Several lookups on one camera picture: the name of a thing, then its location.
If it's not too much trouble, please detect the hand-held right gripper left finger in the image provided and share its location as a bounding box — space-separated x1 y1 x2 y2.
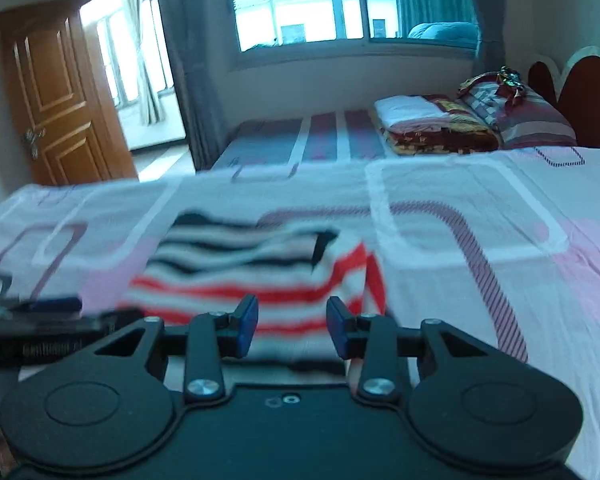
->
92 294 260 404

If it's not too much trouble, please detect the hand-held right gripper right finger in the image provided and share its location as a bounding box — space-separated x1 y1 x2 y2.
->
326 296 487 404

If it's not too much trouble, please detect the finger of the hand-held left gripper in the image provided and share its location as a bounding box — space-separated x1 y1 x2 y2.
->
0 296 84 318

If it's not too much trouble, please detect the black white red striped shirt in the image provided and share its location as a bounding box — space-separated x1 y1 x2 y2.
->
117 210 388 376

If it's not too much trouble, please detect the white pink patterned bed sheet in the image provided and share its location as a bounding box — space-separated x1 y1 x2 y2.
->
0 147 600 480

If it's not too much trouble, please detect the grey maroon striped bed sheet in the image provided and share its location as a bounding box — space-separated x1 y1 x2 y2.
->
211 107 397 172

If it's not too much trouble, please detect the brown wooden door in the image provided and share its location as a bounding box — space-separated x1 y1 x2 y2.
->
0 2 140 187

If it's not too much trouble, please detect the folded red patterned blanket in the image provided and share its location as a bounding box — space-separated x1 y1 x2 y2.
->
373 93 502 157

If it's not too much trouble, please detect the balcony window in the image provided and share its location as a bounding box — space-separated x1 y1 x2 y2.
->
79 0 187 152

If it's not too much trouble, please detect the white sheer curtain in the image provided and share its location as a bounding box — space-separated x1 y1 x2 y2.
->
122 0 167 127

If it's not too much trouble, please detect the grey curtain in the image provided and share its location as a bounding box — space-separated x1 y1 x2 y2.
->
152 0 232 172
466 0 512 77

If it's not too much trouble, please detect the striped checked pillow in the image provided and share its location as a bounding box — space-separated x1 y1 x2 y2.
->
456 72 579 151

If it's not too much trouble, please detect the colourful small cloth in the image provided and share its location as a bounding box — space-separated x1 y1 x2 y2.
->
498 65 525 88

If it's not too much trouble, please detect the teal cushion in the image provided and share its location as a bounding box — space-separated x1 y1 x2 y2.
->
407 21 481 50

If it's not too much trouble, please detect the bedroom sliding window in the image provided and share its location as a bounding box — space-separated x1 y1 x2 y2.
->
224 0 482 55

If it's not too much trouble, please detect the dark red headboard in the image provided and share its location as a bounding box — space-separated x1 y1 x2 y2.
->
527 45 600 154

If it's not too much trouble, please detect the metal door handle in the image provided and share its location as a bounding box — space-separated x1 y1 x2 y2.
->
24 127 47 161

